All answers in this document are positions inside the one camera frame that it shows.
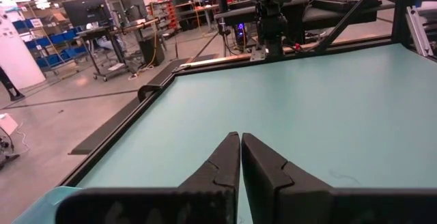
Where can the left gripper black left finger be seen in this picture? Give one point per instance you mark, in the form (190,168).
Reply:
(225,162)

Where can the grey desk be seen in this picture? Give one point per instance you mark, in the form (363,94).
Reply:
(341,15)

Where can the green table mat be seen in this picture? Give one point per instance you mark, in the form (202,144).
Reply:
(307,114)

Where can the computer tower with blue light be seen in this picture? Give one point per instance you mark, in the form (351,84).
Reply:
(240,34)

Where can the person's leg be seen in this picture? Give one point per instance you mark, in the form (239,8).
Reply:
(10,87)

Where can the white round column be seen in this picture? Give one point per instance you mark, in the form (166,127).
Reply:
(17,53)

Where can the black aluminium table frame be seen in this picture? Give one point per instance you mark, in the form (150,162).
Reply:
(116,136)

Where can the silver aluminium extrusion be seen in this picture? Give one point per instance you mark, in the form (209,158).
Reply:
(418,32)

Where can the black floor box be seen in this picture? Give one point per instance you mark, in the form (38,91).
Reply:
(152,51)

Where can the shelf with blue bins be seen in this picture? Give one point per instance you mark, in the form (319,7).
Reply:
(51,43)

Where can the rack with red bins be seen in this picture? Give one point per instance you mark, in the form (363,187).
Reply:
(165,12)

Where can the black keyboard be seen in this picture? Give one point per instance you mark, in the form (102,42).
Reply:
(345,2)

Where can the silver metal mounting bracket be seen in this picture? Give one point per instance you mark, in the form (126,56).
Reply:
(257,54)

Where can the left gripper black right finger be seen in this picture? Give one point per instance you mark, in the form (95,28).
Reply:
(273,190)

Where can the white paper sheet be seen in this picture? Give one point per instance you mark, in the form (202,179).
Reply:
(7,123)

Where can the rolling metal cart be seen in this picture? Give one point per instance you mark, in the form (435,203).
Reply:
(109,53)

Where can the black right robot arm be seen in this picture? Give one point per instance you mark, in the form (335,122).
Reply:
(271,29)

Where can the black computer monitor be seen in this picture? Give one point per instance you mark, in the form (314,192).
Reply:
(85,10)

